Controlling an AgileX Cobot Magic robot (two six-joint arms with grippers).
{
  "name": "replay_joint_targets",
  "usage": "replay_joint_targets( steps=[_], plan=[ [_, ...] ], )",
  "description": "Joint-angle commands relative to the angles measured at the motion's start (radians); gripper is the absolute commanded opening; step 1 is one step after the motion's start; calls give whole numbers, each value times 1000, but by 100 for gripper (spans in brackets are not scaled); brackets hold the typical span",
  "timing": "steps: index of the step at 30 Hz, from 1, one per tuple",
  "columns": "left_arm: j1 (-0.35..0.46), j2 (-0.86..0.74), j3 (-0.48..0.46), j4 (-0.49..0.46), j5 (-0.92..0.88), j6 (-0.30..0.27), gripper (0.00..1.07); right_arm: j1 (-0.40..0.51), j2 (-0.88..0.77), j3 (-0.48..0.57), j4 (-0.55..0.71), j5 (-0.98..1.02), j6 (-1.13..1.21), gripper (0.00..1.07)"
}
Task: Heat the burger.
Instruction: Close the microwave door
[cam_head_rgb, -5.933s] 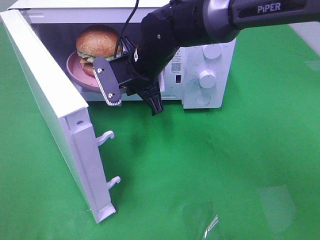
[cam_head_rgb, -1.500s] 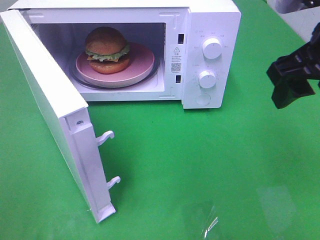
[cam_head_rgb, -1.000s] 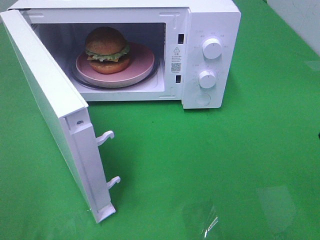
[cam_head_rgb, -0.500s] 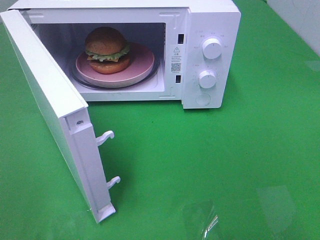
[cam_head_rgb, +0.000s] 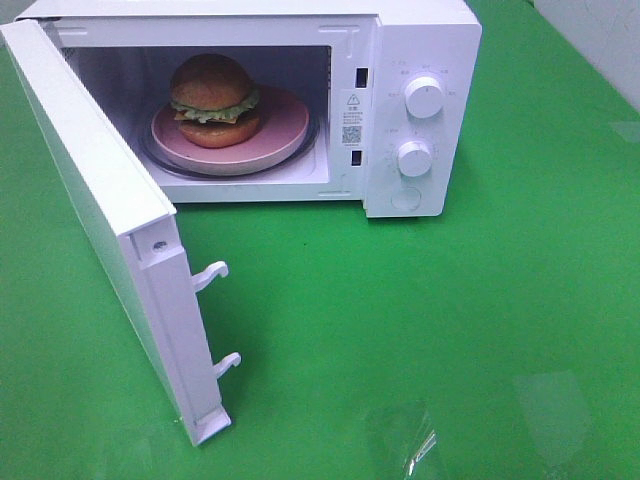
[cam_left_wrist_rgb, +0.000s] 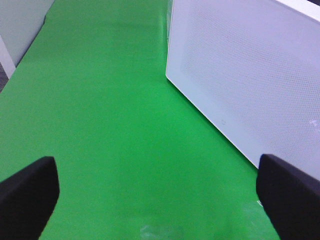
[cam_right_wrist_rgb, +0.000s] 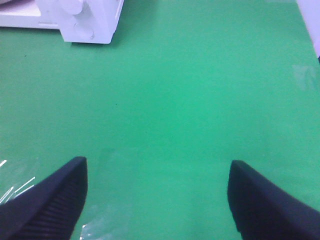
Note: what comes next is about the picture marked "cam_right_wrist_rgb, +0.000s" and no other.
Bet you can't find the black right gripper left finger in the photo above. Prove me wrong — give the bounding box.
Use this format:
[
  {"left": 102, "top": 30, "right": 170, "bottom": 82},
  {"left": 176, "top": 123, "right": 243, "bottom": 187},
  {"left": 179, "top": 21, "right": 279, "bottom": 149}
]
[{"left": 0, "top": 156, "right": 88, "bottom": 240}]

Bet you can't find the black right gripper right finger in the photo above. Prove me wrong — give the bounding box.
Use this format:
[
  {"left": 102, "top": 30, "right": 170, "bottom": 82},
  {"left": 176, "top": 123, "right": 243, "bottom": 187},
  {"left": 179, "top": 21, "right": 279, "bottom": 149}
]
[{"left": 227, "top": 160, "right": 320, "bottom": 240}]

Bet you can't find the pink round plate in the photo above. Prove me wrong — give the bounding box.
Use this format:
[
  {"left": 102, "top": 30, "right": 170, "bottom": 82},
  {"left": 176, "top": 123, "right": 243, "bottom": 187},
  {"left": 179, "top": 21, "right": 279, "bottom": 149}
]
[{"left": 0, "top": 0, "right": 35, "bottom": 7}]

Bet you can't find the clear tape patch far right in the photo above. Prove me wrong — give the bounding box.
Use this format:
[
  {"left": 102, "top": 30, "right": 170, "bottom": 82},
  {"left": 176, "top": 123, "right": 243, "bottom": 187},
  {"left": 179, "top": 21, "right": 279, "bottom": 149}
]
[{"left": 292, "top": 64, "right": 317, "bottom": 90}]

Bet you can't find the lower white microwave knob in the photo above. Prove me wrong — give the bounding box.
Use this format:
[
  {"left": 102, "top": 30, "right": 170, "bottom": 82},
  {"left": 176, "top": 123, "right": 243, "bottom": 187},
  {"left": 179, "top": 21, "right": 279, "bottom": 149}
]
[{"left": 73, "top": 22, "right": 95, "bottom": 41}]

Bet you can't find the white microwave knob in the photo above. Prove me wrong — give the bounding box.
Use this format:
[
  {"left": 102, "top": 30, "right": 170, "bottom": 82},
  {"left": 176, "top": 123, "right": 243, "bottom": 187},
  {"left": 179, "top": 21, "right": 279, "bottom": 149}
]
[
  {"left": 58, "top": 0, "right": 85, "bottom": 15},
  {"left": 73, "top": 22, "right": 95, "bottom": 41}
]

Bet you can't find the white microwave oven body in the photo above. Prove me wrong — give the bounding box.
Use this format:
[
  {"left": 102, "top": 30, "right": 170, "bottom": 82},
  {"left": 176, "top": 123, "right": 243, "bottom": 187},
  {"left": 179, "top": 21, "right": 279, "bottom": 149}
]
[{"left": 0, "top": 0, "right": 124, "bottom": 44}]

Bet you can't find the upper white microwave knob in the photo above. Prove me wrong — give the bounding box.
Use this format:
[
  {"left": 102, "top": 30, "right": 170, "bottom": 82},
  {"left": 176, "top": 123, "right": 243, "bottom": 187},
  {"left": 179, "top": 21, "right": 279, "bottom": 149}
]
[{"left": 58, "top": 0, "right": 85, "bottom": 15}]

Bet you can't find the white panel at table edge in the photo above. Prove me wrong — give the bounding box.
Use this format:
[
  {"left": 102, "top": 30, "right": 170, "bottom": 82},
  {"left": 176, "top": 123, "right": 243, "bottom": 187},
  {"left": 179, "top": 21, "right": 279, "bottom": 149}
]
[{"left": 296, "top": 0, "right": 320, "bottom": 60}]

